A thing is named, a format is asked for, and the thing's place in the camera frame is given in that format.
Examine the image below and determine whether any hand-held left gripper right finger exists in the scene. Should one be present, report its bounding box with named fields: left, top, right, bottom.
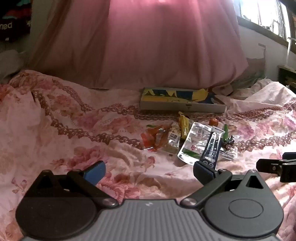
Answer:
left=180, top=161, right=270, bottom=208

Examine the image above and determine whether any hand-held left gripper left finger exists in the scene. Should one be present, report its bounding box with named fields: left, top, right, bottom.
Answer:
left=25, top=161, right=119, bottom=207

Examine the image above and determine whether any black sachet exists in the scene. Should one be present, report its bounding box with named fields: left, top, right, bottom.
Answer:
left=200, top=130, right=226, bottom=169

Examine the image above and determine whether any clear plastic pouch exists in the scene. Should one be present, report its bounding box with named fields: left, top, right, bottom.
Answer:
left=177, top=122, right=238, bottom=166

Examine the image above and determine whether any clear rice cracker packet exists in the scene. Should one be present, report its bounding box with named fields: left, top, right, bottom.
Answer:
left=162, top=126, right=181, bottom=156

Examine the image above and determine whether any yellow snack bar packet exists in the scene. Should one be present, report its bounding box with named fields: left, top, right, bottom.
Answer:
left=179, top=112, right=194, bottom=140

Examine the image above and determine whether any orange snack packet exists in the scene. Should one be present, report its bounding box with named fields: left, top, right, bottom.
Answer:
left=141, top=125, right=173, bottom=151

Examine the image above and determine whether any cardboard box with colourful lining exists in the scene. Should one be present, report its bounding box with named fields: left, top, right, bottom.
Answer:
left=140, top=87, right=227, bottom=114

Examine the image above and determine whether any floral bed sheet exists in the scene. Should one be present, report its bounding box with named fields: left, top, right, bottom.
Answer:
left=0, top=70, right=296, bottom=241

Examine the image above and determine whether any dark nightstand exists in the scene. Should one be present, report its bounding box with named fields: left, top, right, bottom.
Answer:
left=278, top=65, right=296, bottom=90

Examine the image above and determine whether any small cardboard piece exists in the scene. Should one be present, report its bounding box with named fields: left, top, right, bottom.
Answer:
left=214, top=88, right=234, bottom=99

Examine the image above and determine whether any green cloth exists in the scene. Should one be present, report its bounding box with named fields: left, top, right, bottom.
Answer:
left=231, top=73, right=265, bottom=89

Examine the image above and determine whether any white cloth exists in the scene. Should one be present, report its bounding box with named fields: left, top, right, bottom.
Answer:
left=0, top=49, right=26, bottom=79

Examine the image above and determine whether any large pink pillow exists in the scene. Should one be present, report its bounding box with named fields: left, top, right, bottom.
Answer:
left=30, top=0, right=250, bottom=90

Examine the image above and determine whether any window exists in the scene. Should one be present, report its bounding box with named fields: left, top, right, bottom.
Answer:
left=233, top=0, right=296, bottom=40

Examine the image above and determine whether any dark printed clothing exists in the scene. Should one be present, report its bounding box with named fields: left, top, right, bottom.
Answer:
left=0, top=0, right=32, bottom=42

